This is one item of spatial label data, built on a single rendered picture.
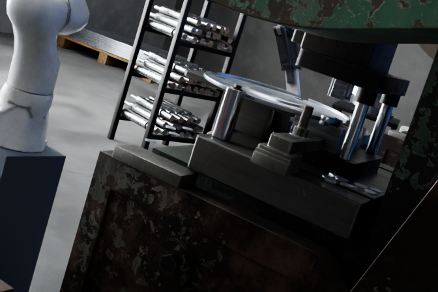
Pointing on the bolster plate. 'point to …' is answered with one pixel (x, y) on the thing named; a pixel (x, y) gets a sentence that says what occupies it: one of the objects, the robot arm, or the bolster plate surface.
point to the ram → (349, 51)
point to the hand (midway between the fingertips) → (292, 83)
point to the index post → (229, 113)
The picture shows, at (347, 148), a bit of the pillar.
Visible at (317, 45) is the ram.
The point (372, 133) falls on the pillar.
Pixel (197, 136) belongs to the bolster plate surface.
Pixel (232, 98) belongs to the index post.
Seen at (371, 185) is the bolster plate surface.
